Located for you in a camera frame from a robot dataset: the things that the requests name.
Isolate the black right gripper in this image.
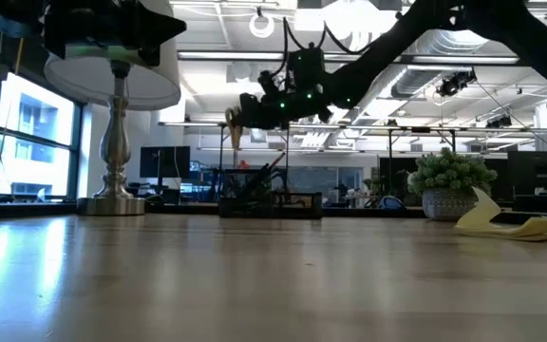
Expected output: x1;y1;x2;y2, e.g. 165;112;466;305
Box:
239;89;334;130

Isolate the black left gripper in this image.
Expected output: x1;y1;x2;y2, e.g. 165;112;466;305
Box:
44;0;188;67

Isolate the orange pencil with red eraser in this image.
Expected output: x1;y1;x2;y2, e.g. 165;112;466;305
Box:
266;151;287;170

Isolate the black marker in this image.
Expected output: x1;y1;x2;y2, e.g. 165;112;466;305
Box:
247;163;274;191

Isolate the black mesh desk organizer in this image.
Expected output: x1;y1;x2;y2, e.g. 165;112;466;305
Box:
218;168;324;220

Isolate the yellow sticky note pad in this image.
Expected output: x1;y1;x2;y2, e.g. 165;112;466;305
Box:
453;186;547;242

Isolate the black computer monitor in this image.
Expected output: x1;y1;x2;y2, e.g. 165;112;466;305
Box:
140;145;192;180

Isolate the white shade silver table lamp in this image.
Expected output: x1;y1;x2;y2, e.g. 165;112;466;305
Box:
44;0;182;218

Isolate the dark framed window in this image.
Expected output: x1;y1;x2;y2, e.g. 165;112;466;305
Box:
0;70;85;203

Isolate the blue round object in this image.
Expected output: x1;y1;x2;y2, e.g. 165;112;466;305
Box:
378;195;406;211

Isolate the green plant in patterned pot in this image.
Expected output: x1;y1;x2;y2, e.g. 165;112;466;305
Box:
406;146;499;222

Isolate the large dark monitor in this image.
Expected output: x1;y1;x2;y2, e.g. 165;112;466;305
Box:
507;150;547;197

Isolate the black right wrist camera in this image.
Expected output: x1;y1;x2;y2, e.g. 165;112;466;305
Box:
258;69;279;99

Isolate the black metal table frame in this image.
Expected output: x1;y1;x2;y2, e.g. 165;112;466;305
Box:
387;125;458;191
218;122;290;191

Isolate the black camera cable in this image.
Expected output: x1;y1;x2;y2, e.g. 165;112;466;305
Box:
282;16;374;56

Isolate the white coiled cable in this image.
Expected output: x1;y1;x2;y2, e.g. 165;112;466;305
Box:
248;7;276;39

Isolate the yellow cord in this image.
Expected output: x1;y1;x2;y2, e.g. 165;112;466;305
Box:
14;37;26;75

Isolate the black ceiling rig camera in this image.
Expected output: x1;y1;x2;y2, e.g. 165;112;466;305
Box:
437;69;478;99

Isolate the small black rig camera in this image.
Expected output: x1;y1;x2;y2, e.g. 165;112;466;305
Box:
485;115;513;129

